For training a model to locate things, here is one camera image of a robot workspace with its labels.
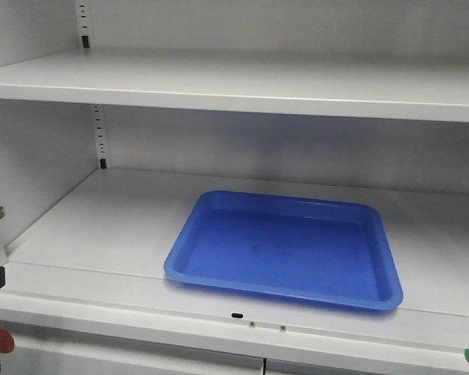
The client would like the red plastic spoon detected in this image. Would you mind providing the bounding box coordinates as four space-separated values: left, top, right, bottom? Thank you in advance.
0 328 15 354

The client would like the blue plastic tray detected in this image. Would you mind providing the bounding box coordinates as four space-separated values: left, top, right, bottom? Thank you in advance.
164 191 403 311

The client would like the white cabinet shelf upper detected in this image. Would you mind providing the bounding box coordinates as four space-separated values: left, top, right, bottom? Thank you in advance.
0 48 469 123

